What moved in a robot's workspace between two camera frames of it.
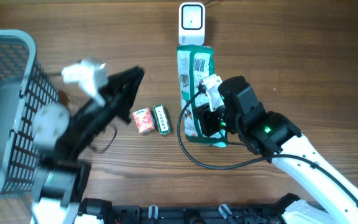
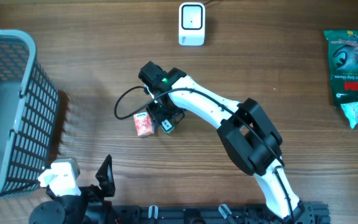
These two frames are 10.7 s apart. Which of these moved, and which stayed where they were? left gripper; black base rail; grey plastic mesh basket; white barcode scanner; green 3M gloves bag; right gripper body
Moved: green 3M gloves bag; right gripper body; left gripper
Stayed: black base rail; grey plastic mesh basket; white barcode scanner
